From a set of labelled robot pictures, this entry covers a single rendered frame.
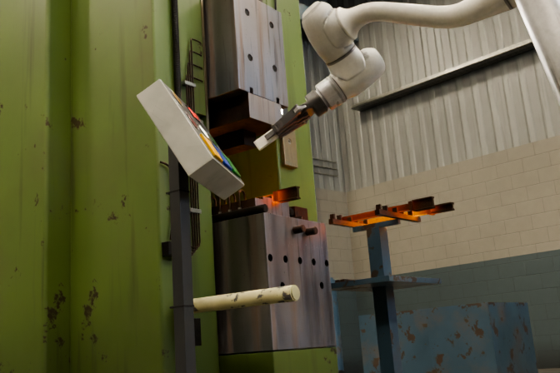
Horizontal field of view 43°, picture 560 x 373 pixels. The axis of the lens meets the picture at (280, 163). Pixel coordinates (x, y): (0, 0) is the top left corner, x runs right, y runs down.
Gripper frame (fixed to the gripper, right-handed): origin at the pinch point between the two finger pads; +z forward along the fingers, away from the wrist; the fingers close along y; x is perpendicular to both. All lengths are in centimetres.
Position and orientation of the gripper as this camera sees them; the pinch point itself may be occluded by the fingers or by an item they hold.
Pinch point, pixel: (266, 139)
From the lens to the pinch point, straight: 212.6
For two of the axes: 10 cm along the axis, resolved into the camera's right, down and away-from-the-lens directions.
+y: 1.9, 2.3, 9.5
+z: -8.1, 5.8, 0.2
